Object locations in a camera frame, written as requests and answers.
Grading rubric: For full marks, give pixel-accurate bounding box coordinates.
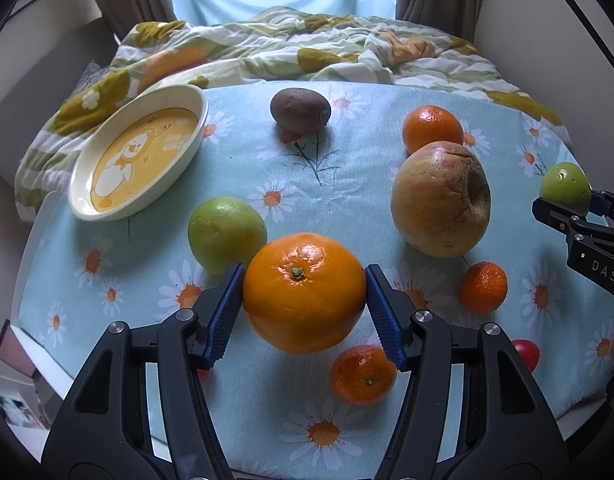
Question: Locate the green apple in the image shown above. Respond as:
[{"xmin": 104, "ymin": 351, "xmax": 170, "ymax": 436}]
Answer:
[
  {"xmin": 539, "ymin": 162, "xmax": 591, "ymax": 216},
  {"xmin": 188, "ymin": 196, "xmax": 267, "ymax": 275}
]

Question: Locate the red cherry tomato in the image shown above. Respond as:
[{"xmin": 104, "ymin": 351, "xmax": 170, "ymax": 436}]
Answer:
[{"xmin": 512, "ymin": 339, "xmax": 540, "ymax": 373}]

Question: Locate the small mandarin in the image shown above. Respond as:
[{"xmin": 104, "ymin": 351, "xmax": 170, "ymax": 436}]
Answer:
[
  {"xmin": 459, "ymin": 261, "xmax": 508, "ymax": 315},
  {"xmin": 329, "ymin": 344, "xmax": 397, "ymax": 406}
]

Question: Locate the large red-yellow apple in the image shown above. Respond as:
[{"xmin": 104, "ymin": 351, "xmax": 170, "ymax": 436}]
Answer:
[{"xmin": 391, "ymin": 141, "xmax": 491, "ymax": 258}]

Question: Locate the large orange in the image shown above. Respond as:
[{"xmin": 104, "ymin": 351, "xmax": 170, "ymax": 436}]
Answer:
[{"xmin": 243, "ymin": 233, "xmax": 367, "ymax": 354}]

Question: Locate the medium orange near kiwi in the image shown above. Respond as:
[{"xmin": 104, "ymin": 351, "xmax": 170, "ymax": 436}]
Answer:
[{"xmin": 401, "ymin": 105, "xmax": 463, "ymax": 154}]

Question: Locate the blue daisy tablecloth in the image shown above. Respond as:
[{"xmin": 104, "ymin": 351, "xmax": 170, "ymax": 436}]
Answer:
[{"xmin": 18, "ymin": 82, "xmax": 614, "ymax": 479}]

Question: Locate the cream oval duck plate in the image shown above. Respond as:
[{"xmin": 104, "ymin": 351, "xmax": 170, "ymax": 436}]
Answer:
[{"xmin": 68, "ymin": 84, "xmax": 208, "ymax": 222}]

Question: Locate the brown kiwi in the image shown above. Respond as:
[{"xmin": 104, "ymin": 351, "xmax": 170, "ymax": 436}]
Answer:
[{"xmin": 270, "ymin": 88, "xmax": 332, "ymax": 136}]

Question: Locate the grey headboard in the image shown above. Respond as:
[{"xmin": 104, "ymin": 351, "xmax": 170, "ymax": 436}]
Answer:
[{"xmin": 0, "ymin": 18, "xmax": 117, "ymax": 183}]

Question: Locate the green striped floral duvet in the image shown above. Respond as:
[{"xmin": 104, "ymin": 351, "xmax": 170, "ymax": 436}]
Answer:
[{"xmin": 13, "ymin": 6, "xmax": 570, "ymax": 222}]

